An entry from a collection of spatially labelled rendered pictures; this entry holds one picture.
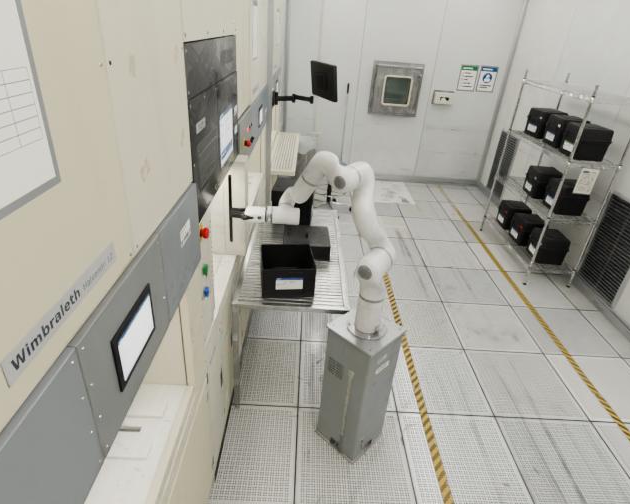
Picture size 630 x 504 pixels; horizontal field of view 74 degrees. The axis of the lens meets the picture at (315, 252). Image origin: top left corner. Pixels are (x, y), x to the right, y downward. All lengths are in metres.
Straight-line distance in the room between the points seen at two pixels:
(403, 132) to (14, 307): 6.04
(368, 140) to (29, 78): 5.87
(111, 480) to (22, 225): 0.97
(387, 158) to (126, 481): 5.67
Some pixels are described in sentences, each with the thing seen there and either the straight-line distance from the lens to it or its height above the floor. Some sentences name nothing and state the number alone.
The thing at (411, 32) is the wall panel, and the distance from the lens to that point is 6.26.
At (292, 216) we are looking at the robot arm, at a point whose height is 1.20.
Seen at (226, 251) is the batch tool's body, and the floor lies 0.89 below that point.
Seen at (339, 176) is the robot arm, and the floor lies 1.50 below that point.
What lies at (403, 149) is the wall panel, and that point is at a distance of 6.48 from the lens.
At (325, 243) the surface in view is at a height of 0.86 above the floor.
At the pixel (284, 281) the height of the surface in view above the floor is 0.86.
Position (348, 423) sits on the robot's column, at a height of 0.26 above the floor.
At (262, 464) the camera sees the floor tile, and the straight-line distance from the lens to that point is 2.46.
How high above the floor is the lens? 2.03
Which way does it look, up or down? 29 degrees down
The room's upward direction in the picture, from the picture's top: 5 degrees clockwise
